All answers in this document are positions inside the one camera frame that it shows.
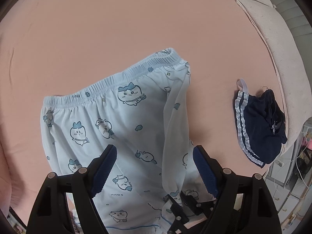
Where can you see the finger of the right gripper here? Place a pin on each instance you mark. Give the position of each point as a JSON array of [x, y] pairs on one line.
[[190, 199], [180, 218]]

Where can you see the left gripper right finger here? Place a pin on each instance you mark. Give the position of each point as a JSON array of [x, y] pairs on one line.
[[243, 204]]

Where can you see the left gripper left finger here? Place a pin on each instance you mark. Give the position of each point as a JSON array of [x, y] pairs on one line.
[[50, 212]]

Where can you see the light blue cartoon pajama garment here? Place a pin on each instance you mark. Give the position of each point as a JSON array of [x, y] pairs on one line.
[[142, 111]]

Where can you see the white bedside table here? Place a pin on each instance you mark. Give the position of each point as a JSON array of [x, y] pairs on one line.
[[289, 181]]

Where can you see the navy striped shorts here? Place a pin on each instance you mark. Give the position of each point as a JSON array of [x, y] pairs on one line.
[[260, 125]]

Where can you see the near pink-grey pillow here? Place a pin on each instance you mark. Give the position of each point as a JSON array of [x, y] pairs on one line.
[[293, 81]]

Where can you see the grey-green padded headboard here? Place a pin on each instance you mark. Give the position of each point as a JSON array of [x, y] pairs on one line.
[[293, 16]]

